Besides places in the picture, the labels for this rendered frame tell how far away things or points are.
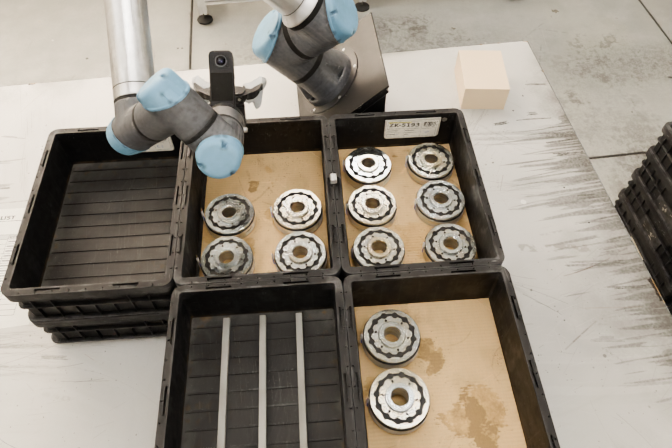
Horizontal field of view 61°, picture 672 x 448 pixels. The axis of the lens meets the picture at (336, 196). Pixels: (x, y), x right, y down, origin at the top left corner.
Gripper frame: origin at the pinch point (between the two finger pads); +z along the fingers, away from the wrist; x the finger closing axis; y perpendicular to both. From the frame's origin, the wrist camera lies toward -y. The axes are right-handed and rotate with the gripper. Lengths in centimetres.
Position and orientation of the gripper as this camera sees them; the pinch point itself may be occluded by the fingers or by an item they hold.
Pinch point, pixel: (229, 75)
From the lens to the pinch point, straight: 125.6
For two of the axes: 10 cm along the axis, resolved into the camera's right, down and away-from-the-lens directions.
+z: -1.1, -5.3, 8.4
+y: -0.5, 8.5, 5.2
